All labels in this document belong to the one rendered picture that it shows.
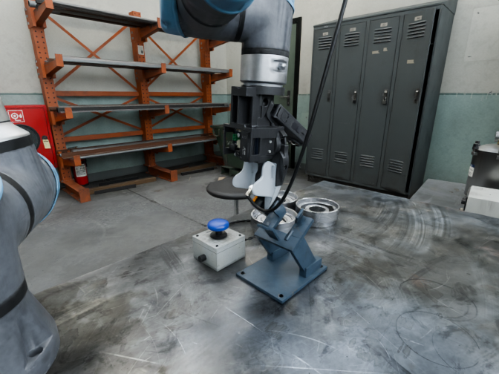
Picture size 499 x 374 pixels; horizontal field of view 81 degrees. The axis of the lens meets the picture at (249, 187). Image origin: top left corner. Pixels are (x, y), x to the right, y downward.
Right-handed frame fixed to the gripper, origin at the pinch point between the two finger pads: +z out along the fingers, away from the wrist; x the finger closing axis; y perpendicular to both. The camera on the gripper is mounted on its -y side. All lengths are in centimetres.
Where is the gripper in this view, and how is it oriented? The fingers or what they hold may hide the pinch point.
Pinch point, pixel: (263, 199)
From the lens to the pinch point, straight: 54.6
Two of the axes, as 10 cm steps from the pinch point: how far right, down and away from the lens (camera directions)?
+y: -7.5, 1.6, -6.4
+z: -0.6, 9.5, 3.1
